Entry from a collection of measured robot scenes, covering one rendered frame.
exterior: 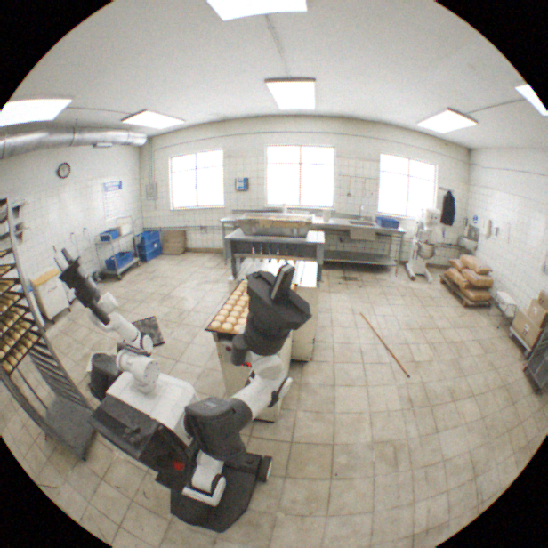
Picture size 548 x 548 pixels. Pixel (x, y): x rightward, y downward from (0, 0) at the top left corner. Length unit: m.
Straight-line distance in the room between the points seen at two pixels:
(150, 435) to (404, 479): 1.60
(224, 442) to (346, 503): 1.22
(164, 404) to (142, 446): 0.14
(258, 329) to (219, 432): 0.27
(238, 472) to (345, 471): 0.70
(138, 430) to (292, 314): 0.45
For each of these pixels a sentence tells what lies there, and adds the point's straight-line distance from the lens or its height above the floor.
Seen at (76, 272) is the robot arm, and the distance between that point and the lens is 0.80.
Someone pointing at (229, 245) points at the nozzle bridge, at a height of 1.12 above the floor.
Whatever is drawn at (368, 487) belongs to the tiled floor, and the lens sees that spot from 1.72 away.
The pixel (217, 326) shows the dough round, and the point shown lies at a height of 0.92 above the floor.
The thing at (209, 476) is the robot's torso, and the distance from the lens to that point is 1.31.
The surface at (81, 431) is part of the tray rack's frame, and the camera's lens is 2.07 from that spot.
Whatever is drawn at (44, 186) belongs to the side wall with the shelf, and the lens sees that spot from 4.66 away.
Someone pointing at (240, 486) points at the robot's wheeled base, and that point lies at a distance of 1.46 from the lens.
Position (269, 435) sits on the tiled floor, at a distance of 1.76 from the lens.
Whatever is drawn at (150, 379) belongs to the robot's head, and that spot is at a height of 1.18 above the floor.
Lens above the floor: 1.59
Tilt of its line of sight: 23 degrees down
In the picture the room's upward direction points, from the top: straight up
